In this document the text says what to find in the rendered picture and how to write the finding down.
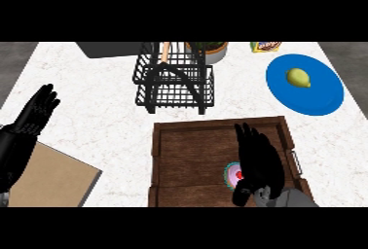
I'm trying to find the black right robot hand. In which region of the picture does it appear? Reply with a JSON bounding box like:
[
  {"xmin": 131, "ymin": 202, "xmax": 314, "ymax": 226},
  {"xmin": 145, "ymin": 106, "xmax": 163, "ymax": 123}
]
[{"xmin": 233, "ymin": 122, "xmax": 289, "ymax": 207}]

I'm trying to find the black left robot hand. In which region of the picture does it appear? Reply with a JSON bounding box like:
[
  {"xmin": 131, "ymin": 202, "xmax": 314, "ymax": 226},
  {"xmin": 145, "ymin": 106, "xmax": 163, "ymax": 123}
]
[{"xmin": 0, "ymin": 83, "xmax": 63, "ymax": 195}]

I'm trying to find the pink frosted cupcake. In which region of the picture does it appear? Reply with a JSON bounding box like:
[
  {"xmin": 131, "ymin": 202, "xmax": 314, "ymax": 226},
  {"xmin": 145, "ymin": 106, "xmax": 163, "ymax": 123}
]
[{"xmin": 224, "ymin": 161, "xmax": 247, "ymax": 192}]

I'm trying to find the brown wooden tray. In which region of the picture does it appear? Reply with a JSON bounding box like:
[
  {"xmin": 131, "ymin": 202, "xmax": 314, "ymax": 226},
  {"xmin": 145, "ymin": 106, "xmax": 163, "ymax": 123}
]
[{"xmin": 147, "ymin": 116, "xmax": 317, "ymax": 208}]

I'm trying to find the tan wooden cutting board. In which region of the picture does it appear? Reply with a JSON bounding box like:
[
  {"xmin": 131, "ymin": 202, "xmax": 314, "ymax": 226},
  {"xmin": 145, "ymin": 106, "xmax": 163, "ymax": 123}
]
[{"xmin": 6, "ymin": 141, "xmax": 104, "ymax": 208}]

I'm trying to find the blue round plate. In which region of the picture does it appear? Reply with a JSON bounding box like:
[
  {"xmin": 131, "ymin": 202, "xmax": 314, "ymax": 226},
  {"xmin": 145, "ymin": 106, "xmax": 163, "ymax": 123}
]
[{"xmin": 265, "ymin": 53, "xmax": 346, "ymax": 117}]

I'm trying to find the dark grey flat appliance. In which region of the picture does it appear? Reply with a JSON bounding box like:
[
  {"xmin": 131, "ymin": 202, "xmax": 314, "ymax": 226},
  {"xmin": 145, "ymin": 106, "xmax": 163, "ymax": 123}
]
[{"xmin": 76, "ymin": 41, "xmax": 148, "ymax": 59}]

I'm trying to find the yellow lemon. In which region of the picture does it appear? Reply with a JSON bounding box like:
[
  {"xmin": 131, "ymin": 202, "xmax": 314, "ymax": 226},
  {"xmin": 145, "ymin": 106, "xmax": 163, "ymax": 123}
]
[{"xmin": 286, "ymin": 67, "xmax": 312, "ymax": 89}]

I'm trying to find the yellow snack box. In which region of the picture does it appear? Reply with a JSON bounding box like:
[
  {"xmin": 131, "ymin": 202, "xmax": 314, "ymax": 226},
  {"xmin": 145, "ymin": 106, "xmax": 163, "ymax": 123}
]
[{"xmin": 249, "ymin": 41, "xmax": 284, "ymax": 53}]

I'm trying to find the white potted plant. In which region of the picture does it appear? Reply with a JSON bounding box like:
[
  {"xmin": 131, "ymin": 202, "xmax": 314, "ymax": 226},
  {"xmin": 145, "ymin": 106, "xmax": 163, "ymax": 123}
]
[{"xmin": 185, "ymin": 41, "xmax": 231, "ymax": 65}]

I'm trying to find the black wire tiered basket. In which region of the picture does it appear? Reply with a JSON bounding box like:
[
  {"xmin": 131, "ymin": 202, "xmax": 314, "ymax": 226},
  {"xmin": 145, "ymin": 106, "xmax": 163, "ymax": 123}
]
[{"xmin": 132, "ymin": 41, "xmax": 216, "ymax": 116}]

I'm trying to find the wooden utensil handle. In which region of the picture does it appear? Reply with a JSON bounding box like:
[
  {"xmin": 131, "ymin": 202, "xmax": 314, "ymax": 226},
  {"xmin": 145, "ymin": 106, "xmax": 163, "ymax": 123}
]
[{"xmin": 159, "ymin": 41, "xmax": 173, "ymax": 64}]

